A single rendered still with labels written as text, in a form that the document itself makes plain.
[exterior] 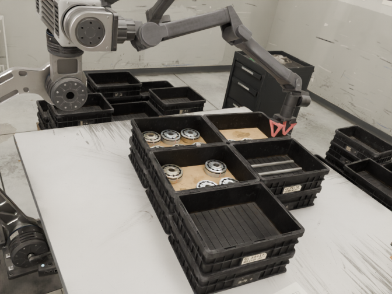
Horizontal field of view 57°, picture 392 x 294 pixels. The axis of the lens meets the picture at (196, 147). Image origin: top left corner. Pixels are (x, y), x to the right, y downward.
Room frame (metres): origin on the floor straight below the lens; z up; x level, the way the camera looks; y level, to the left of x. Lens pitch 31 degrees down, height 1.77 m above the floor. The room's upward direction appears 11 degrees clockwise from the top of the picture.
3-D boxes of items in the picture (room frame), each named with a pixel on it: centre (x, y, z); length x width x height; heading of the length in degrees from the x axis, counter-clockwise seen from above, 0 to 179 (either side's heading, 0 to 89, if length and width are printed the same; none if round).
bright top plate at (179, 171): (1.28, 0.08, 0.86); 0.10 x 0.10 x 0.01
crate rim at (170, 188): (1.27, -0.05, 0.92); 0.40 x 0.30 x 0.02; 120
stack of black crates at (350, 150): (2.62, -1.32, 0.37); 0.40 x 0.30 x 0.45; 37
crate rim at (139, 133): (1.53, 0.10, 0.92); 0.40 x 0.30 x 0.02; 120
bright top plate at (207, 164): (1.39, -0.11, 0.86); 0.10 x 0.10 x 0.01
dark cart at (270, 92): (3.29, -0.55, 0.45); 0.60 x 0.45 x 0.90; 127
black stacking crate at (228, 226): (1.01, -0.20, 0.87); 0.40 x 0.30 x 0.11; 120
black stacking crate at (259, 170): (1.47, -0.40, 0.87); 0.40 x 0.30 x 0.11; 120
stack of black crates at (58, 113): (2.26, 0.87, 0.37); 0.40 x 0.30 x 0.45; 127
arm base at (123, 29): (1.18, 0.32, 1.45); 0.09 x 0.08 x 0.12; 37
